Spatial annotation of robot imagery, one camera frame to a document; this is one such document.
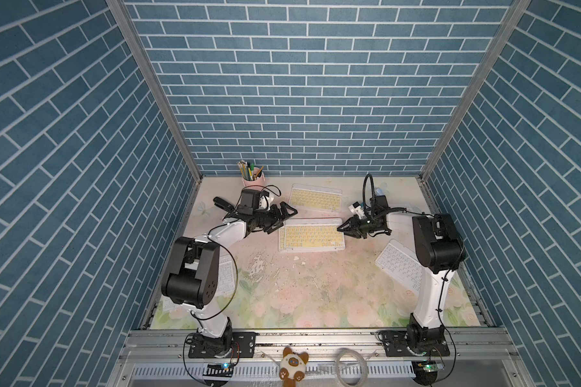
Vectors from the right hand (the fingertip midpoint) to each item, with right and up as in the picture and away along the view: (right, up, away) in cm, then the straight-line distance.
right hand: (342, 230), depth 98 cm
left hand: (-19, +6, -9) cm, 22 cm away
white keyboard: (-44, -17, -11) cm, 49 cm away
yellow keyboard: (-10, +14, +14) cm, 22 cm away
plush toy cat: (-19, -35, -30) cm, 50 cm away
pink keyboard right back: (+14, +7, -25) cm, 30 cm away
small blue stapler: (+20, +16, +14) cm, 29 cm away
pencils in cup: (-40, +26, +6) cm, 48 cm away
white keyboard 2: (+22, -12, -7) cm, 26 cm away
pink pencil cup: (-36, +21, +10) cm, 43 cm away
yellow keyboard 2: (-14, -1, -2) cm, 14 cm away
